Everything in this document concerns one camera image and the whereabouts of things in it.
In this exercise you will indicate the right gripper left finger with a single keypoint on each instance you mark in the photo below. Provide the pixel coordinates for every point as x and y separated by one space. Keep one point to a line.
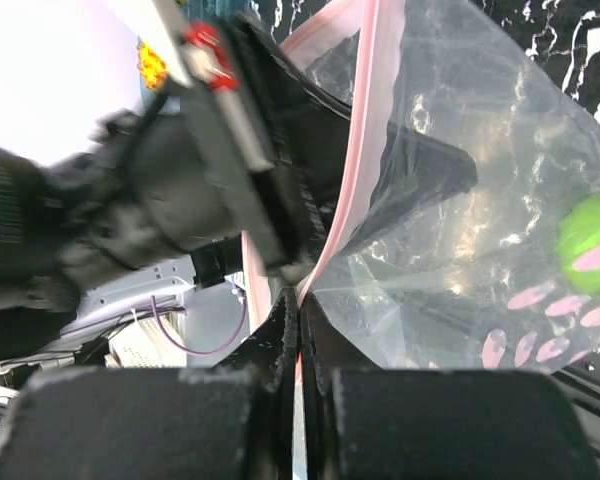
231 421

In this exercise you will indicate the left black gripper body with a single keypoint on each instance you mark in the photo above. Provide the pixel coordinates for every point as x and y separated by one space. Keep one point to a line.
203 165

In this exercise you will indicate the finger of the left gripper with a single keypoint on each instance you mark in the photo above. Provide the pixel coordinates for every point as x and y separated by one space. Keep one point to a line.
360 170

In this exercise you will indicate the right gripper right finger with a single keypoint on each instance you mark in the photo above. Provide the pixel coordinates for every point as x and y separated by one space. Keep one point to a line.
364 422

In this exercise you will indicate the clear zip top bag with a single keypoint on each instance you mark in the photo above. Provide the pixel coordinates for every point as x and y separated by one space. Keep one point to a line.
474 281

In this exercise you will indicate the fake orange pineapple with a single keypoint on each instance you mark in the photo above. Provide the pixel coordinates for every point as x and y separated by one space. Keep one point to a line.
152 69

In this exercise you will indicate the fake green pepper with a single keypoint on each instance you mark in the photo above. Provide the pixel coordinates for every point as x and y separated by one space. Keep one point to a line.
578 245

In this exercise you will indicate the blue transparent plastic bin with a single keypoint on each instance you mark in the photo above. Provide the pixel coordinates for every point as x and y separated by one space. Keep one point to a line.
209 9

